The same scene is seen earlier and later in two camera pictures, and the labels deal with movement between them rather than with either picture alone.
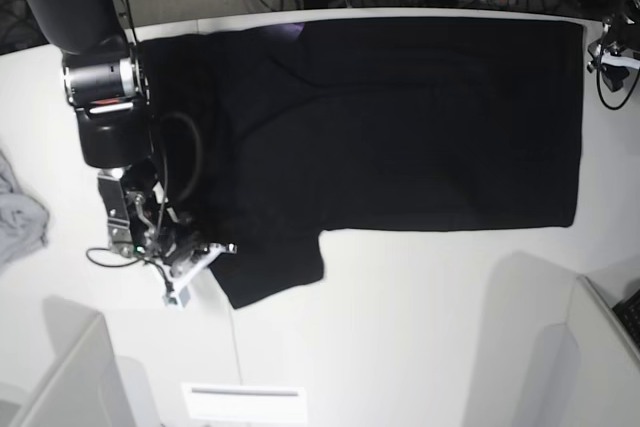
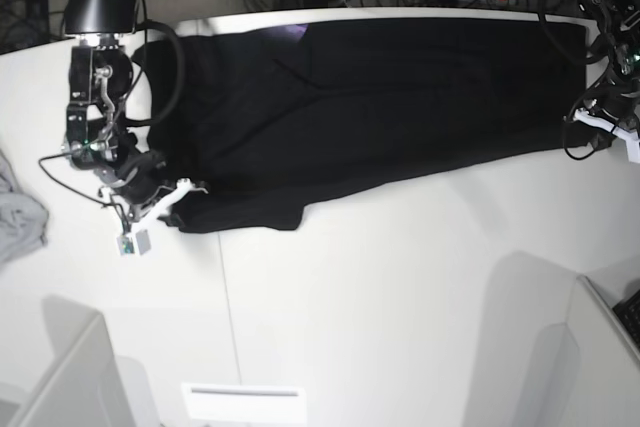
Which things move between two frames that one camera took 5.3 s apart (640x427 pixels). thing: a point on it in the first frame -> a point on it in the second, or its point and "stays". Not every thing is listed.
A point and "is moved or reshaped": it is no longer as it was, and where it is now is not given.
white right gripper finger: (601, 59) -> (621, 107)
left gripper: (177, 245) -> (138, 177)
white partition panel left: (82, 387) stays
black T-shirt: (266, 137) is moved or reshaped
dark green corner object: (628, 310) stays
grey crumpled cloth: (23, 220) stays
